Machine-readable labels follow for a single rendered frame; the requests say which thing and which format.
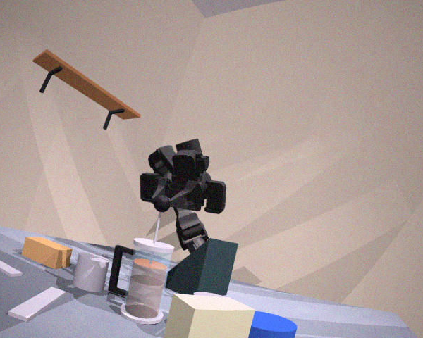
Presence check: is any glass french press with black handle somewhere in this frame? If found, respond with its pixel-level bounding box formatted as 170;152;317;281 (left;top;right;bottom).
108;195;174;325

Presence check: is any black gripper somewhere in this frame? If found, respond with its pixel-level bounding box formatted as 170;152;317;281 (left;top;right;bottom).
140;173;226;214

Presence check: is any blue cylinder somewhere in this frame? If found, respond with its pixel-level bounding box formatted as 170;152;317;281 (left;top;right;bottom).
248;311;297;338

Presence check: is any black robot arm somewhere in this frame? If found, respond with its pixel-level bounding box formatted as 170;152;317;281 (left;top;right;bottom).
148;139;212;254

